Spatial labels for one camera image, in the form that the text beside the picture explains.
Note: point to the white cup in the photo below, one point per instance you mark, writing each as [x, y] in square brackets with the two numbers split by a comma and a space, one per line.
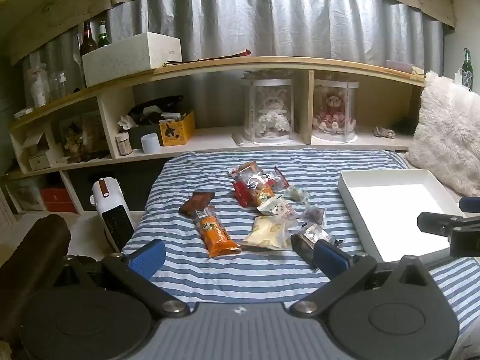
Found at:
[150, 143]

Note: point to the white shallow box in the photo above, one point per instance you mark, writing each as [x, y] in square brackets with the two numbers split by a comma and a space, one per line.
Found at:
[386, 210]

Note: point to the white dress doll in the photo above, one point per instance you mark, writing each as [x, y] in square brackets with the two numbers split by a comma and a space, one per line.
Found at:
[272, 110]

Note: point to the red white snack packet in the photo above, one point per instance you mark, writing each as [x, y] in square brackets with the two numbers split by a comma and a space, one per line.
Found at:
[266, 179]

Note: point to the yellow cardboard box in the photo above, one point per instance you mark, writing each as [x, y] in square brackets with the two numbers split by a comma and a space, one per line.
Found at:
[180, 131]

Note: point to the grey curtain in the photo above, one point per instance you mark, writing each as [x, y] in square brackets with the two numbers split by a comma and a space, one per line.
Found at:
[262, 18]

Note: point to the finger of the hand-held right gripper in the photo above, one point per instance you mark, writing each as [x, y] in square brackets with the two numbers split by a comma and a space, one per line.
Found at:
[470, 205]
[437, 221]

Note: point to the wooden shelf unit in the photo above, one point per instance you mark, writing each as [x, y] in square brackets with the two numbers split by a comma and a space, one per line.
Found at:
[210, 140]

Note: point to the clear plastic bottle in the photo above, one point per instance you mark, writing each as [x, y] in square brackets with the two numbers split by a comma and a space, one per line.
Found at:
[63, 86]

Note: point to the fluffy white pillow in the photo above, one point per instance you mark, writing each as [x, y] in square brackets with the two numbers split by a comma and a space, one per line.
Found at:
[446, 135]

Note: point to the brown decorative picture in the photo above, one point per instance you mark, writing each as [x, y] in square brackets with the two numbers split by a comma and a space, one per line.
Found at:
[82, 135]

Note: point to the clear purple snack packet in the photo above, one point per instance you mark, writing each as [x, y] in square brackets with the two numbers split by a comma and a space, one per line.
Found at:
[314, 214]

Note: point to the green glass bottle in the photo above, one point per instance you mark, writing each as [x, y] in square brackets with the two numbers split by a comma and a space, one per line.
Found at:
[104, 39]

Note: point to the dark tissue box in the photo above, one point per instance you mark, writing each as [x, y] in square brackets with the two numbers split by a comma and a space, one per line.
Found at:
[144, 135]

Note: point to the red box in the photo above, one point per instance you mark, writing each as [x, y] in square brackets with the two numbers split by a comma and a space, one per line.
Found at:
[58, 199]

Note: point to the brown glass bottle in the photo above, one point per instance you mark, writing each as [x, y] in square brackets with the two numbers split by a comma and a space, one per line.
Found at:
[88, 43]

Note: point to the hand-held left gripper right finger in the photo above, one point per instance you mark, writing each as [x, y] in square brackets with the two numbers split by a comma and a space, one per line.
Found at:
[330, 260]

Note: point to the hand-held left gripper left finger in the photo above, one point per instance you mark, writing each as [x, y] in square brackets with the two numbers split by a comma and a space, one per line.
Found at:
[148, 258]

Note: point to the white portable heater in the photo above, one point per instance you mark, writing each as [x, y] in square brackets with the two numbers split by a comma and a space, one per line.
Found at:
[114, 217]

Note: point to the white panda snack packet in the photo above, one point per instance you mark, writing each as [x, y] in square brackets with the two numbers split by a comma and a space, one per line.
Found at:
[275, 207]

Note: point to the dark brown cylinder cushion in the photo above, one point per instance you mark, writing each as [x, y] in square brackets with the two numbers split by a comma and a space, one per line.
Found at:
[33, 255]

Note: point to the white speckled storage box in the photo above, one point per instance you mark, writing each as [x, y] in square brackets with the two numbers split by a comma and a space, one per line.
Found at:
[123, 62]

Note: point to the white bunny doll in case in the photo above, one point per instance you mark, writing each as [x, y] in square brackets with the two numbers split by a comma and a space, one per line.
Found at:
[249, 120]

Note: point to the green bottle with tag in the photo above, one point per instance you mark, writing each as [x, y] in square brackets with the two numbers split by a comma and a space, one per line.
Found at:
[467, 67]

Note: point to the pale yellow snack packet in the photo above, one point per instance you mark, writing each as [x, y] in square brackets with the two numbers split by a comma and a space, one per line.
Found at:
[264, 234]

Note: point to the small green snack packet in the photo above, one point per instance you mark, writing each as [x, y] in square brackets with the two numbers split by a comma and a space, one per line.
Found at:
[296, 195]

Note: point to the small white drawer box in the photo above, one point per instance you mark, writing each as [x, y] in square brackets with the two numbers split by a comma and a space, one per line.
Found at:
[39, 162]

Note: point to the brown snack packet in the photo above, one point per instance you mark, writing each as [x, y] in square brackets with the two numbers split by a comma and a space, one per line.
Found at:
[197, 203]

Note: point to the silver snack packet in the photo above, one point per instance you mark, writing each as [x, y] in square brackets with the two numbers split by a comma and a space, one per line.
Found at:
[318, 233]

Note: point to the blue striped blanket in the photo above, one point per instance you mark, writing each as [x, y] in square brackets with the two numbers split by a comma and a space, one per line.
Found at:
[187, 273]

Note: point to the black snack packet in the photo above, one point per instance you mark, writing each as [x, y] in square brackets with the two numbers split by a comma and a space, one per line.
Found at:
[302, 250]

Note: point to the small jar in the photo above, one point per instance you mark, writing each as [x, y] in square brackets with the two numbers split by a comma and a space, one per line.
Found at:
[123, 145]

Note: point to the clear orange-edged snack packet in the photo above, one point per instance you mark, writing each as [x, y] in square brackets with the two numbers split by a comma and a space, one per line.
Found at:
[243, 170]

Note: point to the pink dress bear doll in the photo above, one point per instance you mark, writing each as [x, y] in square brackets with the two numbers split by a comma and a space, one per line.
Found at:
[333, 114]

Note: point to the pink bear doll in case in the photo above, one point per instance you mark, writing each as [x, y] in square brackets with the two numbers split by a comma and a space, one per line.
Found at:
[318, 82]

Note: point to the black bag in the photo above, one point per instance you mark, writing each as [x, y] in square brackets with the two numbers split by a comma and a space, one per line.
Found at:
[157, 105]

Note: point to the long orange snack packet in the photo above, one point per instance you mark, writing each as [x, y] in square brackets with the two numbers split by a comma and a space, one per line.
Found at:
[217, 238]

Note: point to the dried flower ornament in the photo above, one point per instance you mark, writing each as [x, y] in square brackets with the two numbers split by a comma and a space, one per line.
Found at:
[384, 133]

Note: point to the small orange snack packet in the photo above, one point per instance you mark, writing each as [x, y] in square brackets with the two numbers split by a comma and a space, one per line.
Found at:
[262, 194]

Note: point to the white spray bottle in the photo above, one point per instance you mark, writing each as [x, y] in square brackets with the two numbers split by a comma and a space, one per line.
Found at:
[39, 90]

